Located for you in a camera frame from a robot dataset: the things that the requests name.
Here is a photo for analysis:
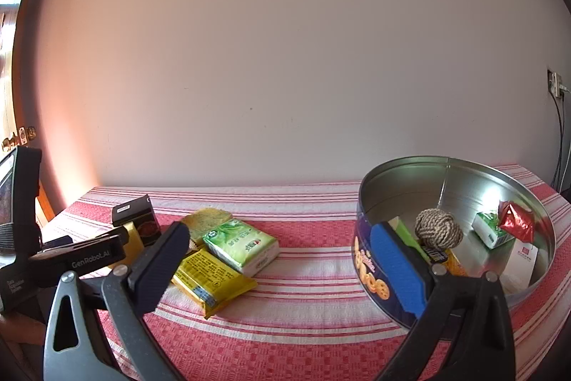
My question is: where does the black box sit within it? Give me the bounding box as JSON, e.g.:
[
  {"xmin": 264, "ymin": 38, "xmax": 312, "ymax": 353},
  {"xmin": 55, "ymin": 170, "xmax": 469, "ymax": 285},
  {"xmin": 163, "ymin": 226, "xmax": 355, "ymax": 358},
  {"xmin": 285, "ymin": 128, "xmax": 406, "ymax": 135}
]
[{"xmin": 111, "ymin": 194, "xmax": 161, "ymax": 248}]

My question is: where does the person's left forearm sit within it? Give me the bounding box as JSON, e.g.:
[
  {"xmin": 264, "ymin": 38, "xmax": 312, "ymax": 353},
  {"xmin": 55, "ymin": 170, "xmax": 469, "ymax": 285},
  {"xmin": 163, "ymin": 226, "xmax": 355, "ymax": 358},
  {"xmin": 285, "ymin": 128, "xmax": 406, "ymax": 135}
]
[{"xmin": 0, "ymin": 313, "xmax": 46, "ymax": 348}]

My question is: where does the red snack packet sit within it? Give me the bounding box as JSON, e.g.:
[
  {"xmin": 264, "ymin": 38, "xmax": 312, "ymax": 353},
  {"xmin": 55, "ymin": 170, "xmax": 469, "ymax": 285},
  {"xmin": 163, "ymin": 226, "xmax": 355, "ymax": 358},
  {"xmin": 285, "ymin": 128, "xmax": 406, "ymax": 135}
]
[{"xmin": 498, "ymin": 200, "xmax": 535, "ymax": 244}]

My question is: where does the woven rope ball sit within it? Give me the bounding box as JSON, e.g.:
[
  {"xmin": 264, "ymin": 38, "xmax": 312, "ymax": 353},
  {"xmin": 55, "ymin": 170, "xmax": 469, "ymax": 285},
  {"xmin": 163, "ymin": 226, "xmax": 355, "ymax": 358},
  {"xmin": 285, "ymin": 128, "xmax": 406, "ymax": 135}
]
[{"xmin": 415, "ymin": 208, "xmax": 465, "ymax": 251}]

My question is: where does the blue round cookie tin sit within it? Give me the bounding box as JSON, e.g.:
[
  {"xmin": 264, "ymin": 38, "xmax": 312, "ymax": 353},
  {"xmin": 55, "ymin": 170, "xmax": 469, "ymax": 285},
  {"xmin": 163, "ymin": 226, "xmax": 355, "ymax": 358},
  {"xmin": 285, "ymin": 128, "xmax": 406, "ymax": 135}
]
[{"xmin": 354, "ymin": 155, "xmax": 557, "ymax": 328}]

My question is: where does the yellow snack packet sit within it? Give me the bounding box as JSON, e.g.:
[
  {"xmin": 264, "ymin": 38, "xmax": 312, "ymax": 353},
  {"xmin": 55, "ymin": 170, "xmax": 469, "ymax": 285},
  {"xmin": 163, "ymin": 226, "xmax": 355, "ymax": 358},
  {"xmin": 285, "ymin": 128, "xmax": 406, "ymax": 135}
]
[
  {"xmin": 171, "ymin": 249, "xmax": 258, "ymax": 320},
  {"xmin": 421, "ymin": 247, "xmax": 469, "ymax": 277}
]

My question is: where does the wooden door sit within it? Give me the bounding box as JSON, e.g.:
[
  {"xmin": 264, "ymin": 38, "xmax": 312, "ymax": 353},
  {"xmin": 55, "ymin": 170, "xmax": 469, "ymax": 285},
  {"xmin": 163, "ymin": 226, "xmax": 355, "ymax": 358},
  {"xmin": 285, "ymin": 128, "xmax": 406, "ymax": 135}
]
[{"xmin": 0, "ymin": 0, "xmax": 34, "ymax": 203}]

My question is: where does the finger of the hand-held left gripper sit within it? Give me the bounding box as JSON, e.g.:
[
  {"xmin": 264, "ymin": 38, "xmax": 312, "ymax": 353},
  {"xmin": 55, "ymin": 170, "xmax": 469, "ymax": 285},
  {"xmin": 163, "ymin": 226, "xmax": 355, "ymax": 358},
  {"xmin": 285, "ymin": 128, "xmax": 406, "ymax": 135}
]
[{"xmin": 67, "ymin": 227, "xmax": 131, "ymax": 250}]

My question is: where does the green tissue pack white panel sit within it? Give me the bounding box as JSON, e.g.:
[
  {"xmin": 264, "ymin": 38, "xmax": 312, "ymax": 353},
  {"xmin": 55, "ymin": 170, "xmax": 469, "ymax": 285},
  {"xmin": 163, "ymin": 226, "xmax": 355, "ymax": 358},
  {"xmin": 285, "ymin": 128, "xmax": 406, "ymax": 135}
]
[{"xmin": 472, "ymin": 211, "xmax": 518, "ymax": 250}]

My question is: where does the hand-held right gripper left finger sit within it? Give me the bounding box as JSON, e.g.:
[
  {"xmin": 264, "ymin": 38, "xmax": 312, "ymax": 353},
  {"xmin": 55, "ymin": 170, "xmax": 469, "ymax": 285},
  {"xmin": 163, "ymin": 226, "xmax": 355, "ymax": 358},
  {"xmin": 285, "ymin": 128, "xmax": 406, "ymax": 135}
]
[{"xmin": 42, "ymin": 221, "xmax": 192, "ymax": 381}]

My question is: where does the plain yellow sponge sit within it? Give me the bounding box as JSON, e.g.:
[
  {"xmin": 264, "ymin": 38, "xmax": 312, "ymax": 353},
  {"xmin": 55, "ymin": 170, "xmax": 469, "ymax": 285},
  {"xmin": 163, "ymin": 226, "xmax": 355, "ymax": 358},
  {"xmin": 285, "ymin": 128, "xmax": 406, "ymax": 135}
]
[{"xmin": 120, "ymin": 221, "xmax": 146, "ymax": 261}]

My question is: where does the green-topped yellow sponge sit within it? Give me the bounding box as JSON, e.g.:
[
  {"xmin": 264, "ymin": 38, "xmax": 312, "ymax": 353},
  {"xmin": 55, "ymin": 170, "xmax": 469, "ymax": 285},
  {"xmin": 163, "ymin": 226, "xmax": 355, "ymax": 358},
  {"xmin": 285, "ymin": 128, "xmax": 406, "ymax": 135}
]
[{"xmin": 181, "ymin": 208, "xmax": 233, "ymax": 252}]

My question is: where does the small green tissue pack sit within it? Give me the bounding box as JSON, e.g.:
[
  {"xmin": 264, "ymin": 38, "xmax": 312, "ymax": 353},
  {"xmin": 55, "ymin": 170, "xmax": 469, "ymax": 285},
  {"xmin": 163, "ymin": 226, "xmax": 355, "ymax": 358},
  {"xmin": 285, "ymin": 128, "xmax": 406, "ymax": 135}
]
[{"xmin": 203, "ymin": 219, "xmax": 280, "ymax": 278}]

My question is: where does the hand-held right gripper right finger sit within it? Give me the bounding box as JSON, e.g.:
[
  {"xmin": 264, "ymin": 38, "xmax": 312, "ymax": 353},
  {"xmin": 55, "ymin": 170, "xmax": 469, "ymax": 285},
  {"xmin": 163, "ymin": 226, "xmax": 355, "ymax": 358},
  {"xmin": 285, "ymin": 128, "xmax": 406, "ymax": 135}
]
[{"xmin": 372, "ymin": 221, "xmax": 516, "ymax": 381}]

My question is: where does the dark cable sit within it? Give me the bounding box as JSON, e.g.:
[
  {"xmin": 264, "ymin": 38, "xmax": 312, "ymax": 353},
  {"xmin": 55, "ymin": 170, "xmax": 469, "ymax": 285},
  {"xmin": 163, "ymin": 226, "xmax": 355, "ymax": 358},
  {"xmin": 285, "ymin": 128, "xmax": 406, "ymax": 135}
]
[{"xmin": 552, "ymin": 93, "xmax": 571, "ymax": 190}]

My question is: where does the large green tissue pack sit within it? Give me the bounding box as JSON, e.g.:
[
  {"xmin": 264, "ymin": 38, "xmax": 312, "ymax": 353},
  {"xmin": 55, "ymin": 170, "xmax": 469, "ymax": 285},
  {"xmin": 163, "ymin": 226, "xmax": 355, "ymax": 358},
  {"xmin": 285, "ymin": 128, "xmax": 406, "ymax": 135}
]
[{"xmin": 387, "ymin": 217, "xmax": 431, "ymax": 261}]

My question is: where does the white card box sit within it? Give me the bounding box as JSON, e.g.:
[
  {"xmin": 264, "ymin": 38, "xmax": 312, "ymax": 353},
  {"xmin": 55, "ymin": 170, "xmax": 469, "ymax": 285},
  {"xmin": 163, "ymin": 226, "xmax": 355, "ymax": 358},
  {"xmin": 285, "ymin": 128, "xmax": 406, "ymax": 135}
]
[{"xmin": 502, "ymin": 239, "xmax": 538, "ymax": 290}]

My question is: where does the wall socket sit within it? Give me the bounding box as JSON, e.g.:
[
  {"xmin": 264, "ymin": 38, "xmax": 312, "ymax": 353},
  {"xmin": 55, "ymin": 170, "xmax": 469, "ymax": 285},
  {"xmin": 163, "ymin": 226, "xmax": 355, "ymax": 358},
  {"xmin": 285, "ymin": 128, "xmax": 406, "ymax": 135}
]
[{"xmin": 546, "ymin": 69, "xmax": 565, "ymax": 96}]

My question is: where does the red white striped cloth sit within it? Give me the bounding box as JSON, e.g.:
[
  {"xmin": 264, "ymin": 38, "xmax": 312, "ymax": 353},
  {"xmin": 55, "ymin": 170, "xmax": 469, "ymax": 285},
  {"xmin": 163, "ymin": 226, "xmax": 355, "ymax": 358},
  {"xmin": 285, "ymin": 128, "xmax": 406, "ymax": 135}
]
[{"xmin": 42, "ymin": 164, "xmax": 571, "ymax": 381}]

